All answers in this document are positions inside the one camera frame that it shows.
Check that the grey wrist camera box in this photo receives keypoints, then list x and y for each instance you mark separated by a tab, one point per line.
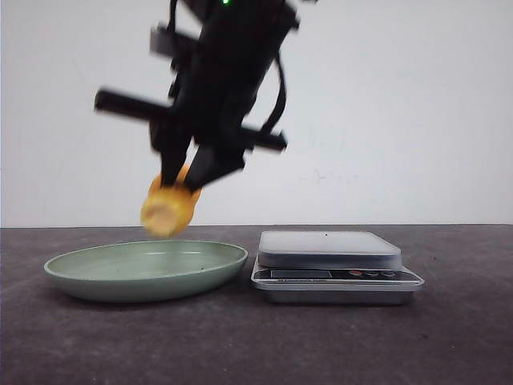
162	41

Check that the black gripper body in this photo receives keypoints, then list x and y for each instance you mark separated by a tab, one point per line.
218	75

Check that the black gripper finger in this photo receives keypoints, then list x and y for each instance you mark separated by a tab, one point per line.
173	155
211	163

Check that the green oval plate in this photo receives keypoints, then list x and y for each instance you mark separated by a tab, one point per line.
145	271

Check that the yellow corn cob piece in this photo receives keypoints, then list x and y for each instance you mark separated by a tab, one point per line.
167	211

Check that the silver digital kitchen scale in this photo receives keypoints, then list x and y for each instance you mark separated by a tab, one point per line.
332	267

